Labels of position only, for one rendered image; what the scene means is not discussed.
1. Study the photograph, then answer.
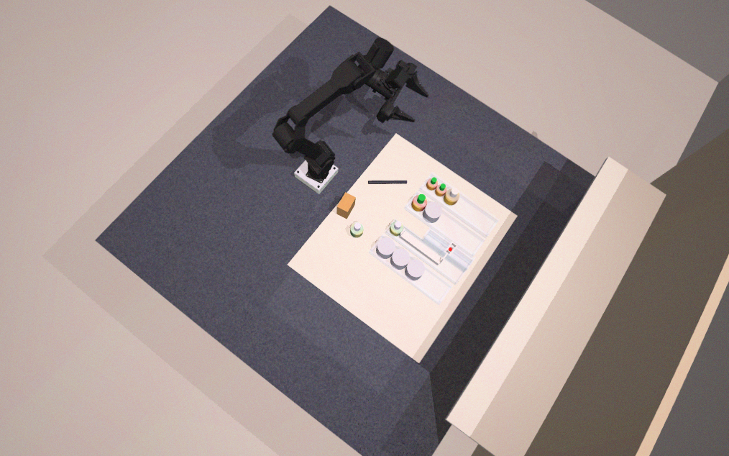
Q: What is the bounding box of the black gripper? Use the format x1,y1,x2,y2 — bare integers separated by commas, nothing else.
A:
370,63,428,123

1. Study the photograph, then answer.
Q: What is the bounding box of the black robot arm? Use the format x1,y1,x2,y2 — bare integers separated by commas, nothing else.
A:
272,37,410,183

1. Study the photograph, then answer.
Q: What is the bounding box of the grey cylinder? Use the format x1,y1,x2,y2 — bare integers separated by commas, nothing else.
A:
376,238,395,259
405,260,425,281
390,249,410,270
423,202,442,223

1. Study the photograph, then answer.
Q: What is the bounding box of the orange block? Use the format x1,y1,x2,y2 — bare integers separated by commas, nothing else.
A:
337,192,356,219

